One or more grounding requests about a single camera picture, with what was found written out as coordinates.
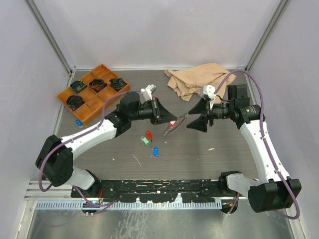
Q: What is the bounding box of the dark coiled item top middle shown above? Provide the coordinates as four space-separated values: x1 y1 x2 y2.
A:
89 79 108 93

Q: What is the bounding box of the blue tag key centre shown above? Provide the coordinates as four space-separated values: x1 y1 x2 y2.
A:
152 147 159 157

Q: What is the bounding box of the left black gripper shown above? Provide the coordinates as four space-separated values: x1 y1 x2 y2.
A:
129 97 177 125

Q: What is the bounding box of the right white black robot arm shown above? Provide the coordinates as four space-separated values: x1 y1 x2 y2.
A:
187 85 302 213

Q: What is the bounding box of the dark coiled item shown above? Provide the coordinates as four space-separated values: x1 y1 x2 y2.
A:
66 95 85 111
69 80 87 94
110 78 127 92
89 79 108 93

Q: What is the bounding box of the orange compartment tray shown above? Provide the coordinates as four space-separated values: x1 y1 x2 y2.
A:
57 64 131 125

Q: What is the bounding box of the perforated metal cable rail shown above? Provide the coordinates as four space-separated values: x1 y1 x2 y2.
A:
35 199 222 211

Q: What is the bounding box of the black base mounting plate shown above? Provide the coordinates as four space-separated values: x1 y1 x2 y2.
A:
81 179 236 203

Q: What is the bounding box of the dark coiled item bottom left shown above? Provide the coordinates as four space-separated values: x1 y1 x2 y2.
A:
66 95 85 111

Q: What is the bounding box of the red tag key on table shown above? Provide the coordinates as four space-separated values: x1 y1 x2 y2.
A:
146 131 153 140

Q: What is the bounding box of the green tag key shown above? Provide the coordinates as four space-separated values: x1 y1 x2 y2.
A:
141 136 150 145

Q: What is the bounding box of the large metal keyring strip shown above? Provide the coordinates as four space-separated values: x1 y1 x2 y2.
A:
163 113 188 136

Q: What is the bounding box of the blue tag key by tray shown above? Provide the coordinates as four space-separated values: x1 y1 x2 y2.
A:
75 119 83 127

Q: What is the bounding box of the beige crumpled cloth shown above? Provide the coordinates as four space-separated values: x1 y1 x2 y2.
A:
164 63 229 102

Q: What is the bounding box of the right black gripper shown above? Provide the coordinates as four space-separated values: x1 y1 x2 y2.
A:
186 97 234 132

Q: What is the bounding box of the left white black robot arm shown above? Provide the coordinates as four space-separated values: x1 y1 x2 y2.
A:
35 91 177 197

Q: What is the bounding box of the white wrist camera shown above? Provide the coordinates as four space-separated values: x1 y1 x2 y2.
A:
199 85 216 109
140 84 157 101

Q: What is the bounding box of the dark coiled item top left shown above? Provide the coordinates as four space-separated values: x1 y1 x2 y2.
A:
69 80 87 94

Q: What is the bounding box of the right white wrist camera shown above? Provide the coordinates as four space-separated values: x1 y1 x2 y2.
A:
199 85 216 109

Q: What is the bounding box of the dark coiled item top right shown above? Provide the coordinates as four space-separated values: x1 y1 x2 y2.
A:
110 78 127 92

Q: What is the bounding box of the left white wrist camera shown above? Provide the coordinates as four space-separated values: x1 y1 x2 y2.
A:
140 84 157 101

